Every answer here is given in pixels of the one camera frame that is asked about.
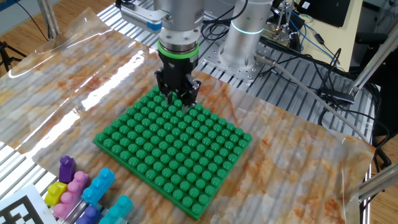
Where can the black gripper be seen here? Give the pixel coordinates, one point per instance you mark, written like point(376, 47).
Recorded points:
point(178, 71)

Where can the light blue long block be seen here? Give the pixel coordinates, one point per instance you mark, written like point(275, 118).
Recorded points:
point(98, 186)

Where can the purple single-stud block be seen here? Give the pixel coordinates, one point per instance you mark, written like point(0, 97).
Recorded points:
point(66, 172)

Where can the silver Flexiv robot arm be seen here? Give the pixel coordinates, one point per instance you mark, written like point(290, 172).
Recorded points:
point(180, 18)

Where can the silver robot mounting plate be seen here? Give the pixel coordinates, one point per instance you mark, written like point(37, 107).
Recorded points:
point(236, 73)

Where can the green studded baseplate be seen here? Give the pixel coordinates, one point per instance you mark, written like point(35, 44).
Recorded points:
point(174, 155)

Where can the metal clamp stand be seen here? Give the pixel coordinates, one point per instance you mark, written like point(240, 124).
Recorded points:
point(281, 31)

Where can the marble pattern table mat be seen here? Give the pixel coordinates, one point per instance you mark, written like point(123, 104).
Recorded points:
point(280, 174)

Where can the teal long block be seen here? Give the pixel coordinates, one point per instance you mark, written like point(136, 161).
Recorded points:
point(116, 211)

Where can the pink long block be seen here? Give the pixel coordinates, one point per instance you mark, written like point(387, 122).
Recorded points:
point(73, 189)

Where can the indigo short block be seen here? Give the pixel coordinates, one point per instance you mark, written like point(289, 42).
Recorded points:
point(89, 216)

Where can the black adapter box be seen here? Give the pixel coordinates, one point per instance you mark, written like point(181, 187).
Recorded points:
point(337, 96)

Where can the small yellow block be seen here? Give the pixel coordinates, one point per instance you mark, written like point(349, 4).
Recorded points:
point(56, 194)

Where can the black laptop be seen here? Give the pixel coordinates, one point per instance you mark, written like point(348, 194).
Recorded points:
point(326, 11)

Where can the beige desk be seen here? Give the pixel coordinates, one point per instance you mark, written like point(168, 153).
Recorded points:
point(339, 31)

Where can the black tripod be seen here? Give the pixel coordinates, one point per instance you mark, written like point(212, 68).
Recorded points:
point(2, 46)

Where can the printed marker tag sheet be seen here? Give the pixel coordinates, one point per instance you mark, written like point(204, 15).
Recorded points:
point(18, 208)

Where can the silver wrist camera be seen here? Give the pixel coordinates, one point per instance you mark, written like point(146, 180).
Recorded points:
point(136, 15)

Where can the aluminium frame post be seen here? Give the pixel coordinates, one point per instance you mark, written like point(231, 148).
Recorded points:
point(379, 182)
point(373, 63)
point(51, 21)

